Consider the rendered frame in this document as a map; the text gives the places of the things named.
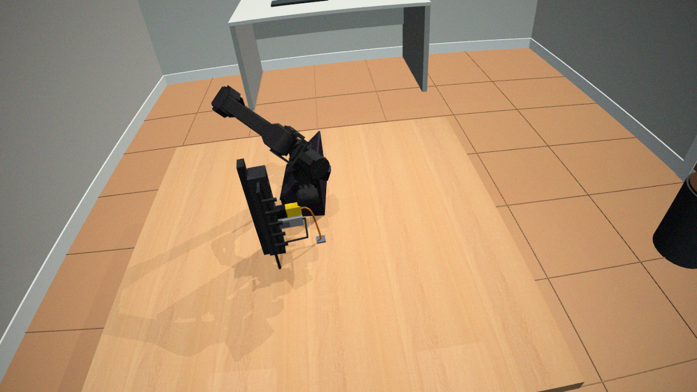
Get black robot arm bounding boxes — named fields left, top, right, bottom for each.
left=211, top=86, right=331, bottom=181

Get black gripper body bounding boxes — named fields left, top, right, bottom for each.
left=292, top=166, right=320, bottom=206

